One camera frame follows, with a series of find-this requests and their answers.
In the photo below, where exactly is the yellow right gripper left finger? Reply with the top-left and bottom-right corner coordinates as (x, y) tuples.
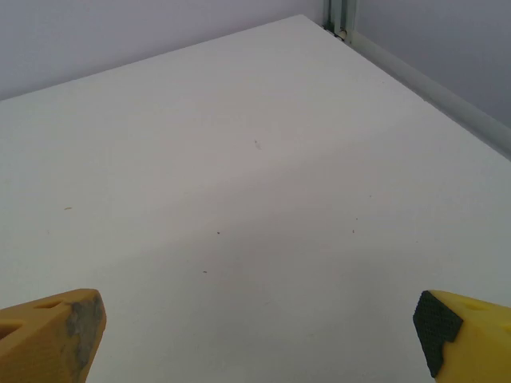
(0, 288), (108, 383)

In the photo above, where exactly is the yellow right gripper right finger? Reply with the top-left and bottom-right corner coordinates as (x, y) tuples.
(412, 290), (511, 383)

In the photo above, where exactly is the aluminium table side rail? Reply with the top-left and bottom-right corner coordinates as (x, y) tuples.
(346, 30), (511, 160)

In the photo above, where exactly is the aluminium frame post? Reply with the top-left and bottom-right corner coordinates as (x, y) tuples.
(321, 0), (355, 44)

